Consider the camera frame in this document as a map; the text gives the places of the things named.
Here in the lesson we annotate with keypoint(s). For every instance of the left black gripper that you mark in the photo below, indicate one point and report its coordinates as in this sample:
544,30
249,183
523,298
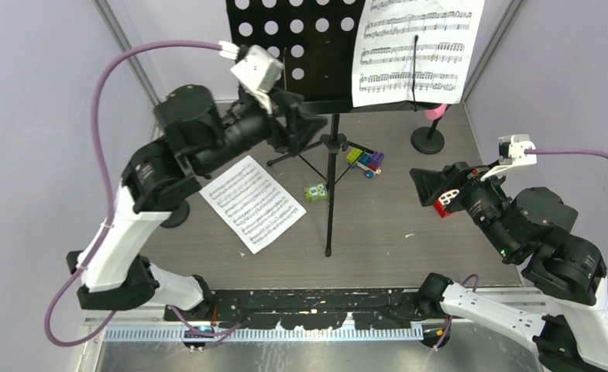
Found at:
297,127

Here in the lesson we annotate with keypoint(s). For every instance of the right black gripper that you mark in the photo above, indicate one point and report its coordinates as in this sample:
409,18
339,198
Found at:
459,174

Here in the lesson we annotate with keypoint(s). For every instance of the black music stand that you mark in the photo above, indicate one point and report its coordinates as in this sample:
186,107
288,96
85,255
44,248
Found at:
315,42

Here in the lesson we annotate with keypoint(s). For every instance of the sheet music page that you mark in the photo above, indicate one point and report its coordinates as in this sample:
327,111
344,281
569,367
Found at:
252,203
414,51

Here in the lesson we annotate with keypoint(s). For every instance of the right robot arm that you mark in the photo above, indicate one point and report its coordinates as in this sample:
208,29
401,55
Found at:
532,230

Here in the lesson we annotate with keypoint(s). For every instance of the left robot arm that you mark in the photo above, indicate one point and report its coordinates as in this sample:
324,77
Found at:
159,178

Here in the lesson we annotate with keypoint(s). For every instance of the red white cube block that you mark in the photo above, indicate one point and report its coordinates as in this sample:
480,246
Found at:
443,201

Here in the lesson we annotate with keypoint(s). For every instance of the black round microphone stand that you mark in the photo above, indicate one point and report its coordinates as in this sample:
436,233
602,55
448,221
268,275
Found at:
428,140

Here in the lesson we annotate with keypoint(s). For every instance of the colourful toy brick car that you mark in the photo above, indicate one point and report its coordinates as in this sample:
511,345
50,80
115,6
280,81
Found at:
369,163

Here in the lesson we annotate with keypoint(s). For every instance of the pink toy microphone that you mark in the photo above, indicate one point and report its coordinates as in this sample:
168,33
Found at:
436,113

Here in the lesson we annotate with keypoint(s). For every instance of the green owl number block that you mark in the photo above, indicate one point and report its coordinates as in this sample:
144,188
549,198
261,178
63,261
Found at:
316,192

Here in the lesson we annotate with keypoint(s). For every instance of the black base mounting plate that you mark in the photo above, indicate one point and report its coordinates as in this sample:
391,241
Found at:
316,309

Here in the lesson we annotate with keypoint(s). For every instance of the black left microphone stand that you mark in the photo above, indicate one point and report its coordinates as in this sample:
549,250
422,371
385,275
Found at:
178,216

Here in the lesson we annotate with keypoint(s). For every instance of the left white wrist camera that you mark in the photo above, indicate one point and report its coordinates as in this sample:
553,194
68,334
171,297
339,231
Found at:
257,71

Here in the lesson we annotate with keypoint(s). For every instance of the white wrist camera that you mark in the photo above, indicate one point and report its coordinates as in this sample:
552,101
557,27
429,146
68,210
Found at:
257,71
512,156

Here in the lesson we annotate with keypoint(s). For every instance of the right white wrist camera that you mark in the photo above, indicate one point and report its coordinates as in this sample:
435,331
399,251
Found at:
512,156

